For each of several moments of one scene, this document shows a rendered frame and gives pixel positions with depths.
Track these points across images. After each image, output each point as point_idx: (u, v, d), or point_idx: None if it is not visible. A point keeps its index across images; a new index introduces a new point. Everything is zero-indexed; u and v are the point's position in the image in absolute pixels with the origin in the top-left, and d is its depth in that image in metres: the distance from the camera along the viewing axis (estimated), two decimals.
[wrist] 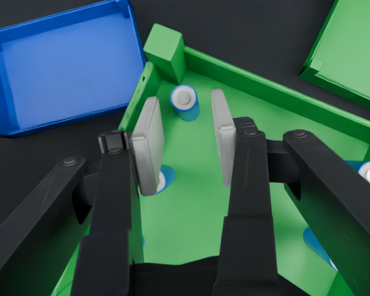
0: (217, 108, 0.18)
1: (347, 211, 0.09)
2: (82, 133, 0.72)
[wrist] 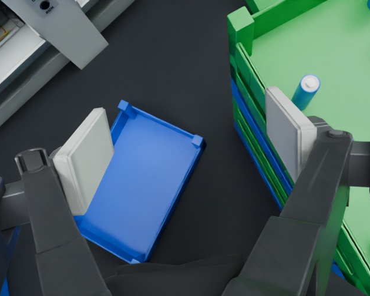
0: (284, 107, 0.17)
1: None
2: (185, 212, 0.79)
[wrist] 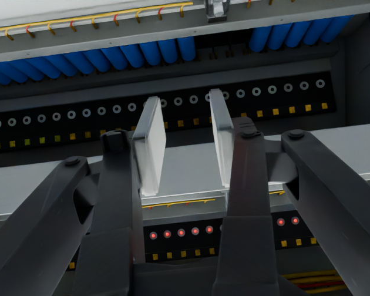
0: (215, 108, 0.18)
1: (346, 211, 0.09)
2: None
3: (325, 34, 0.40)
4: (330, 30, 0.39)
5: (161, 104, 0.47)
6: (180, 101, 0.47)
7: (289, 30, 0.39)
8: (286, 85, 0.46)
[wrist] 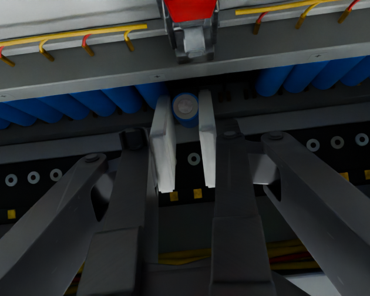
0: (201, 109, 0.18)
1: (330, 210, 0.09)
2: None
3: None
4: None
5: None
6: None
7: None
8: (310, 141, 0.30)
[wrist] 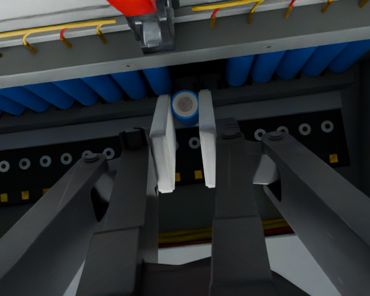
0: (201, 109, 0.18)
1: (330, 210, 0.09)
2: None
3: (335, 61, 0.27)
4: (345, 57, 0.26)
5: (106, 154, 0.34)
6: None
7: (282, 58, 0.26)
8: (280, 128, 0.33)
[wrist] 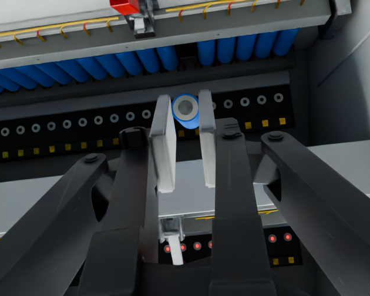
0: (201, 109, 0.18)
1: (330, 210, 0.09)
2: None
3: (276, 47, 0.38)
4: (280, 43, 0.36)
5: (112, 118, 0.45)
6: (131, 115, 0.45)
7: (236, 44, 0.37)
8: (243, 99, 0.44)
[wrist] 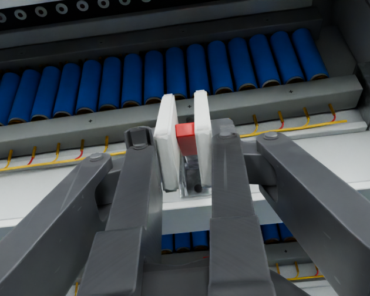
0: (197, 110, 0.18)
1: (327, 210, 0.10)
2: None
3: None
4: None
5: None
6: None
7: None
8: None
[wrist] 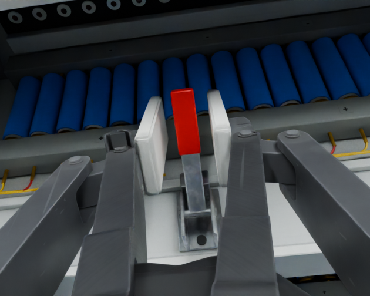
0: (212, 108, 0.18)
1: (343, 211, 0.09)
2: None
3: (34, 91, 0.29)
4: (27, 101, 0.28)
5: None
6: None
7: (84, 99, 0.29)
8: (67, 14, 0.29)
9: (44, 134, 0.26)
